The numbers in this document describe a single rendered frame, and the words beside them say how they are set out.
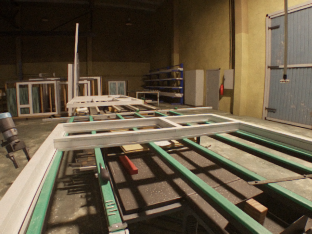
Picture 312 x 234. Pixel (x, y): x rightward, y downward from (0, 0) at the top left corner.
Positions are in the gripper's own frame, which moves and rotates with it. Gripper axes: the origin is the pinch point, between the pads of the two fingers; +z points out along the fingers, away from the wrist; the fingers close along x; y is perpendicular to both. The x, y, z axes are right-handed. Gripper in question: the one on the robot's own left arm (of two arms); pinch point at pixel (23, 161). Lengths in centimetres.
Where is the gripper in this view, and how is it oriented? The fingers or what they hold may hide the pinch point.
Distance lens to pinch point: 135.3
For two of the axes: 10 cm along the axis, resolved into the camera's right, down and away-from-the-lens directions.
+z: 4.1, 9.1, 0.7
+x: -0.5, -0.6, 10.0
